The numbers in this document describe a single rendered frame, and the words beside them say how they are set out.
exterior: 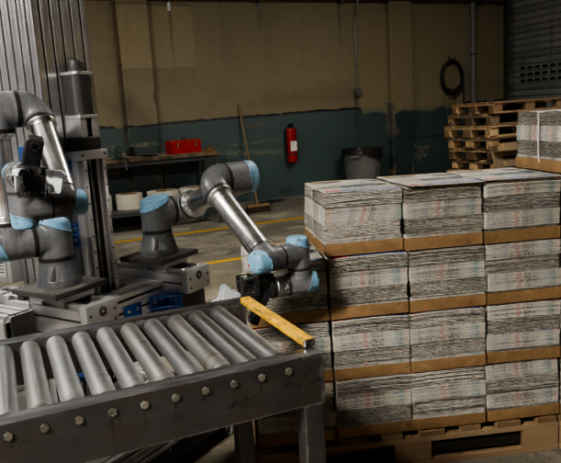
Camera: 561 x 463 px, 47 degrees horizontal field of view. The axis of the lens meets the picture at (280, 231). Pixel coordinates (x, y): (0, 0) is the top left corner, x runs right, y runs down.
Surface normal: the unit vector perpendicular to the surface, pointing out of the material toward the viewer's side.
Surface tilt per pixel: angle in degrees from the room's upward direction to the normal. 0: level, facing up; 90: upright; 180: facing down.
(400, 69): 90
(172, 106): 90
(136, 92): 90
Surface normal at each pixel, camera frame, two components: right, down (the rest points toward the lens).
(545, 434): 0.11, 0.18
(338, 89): 0.40, 0.14
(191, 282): 0.85, 0.04
